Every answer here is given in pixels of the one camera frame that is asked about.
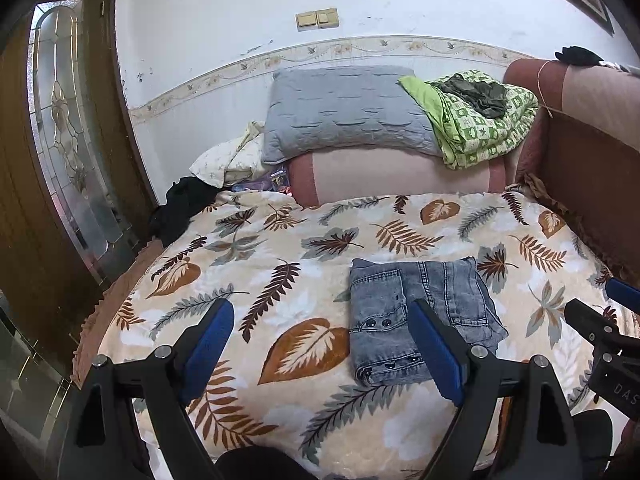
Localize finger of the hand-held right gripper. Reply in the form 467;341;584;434
564;299;626;348
605;277;640;313

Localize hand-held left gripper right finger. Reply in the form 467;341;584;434
409;297;583;480

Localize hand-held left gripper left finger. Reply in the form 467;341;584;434
65;297;236;480

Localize grey denim pants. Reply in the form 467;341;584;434
347;256;510;388

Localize pink maroon sofa backrest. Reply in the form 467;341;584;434
501;58;640;281

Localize leaf print blanket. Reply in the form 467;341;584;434
97;191;636;480

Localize black garment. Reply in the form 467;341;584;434
150;176;221;248

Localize purple plastic packets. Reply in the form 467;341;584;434
232;167;293;196

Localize white floral pillow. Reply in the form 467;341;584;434
189;120;267;186

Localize pink maroon sofa bolster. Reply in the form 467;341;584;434
287;145;508;208

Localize green patterned blanket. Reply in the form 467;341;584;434
397;70;540;171

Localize small black cloth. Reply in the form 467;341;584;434
554;46;606;67

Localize dark olive cloth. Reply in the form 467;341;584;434
432;73;508;120

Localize grey quilted pillow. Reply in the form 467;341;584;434
260;65;446;166

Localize wooden door with glass panel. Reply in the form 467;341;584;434
0;0;158;376

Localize yellow cord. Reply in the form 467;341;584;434
536;60;556;118

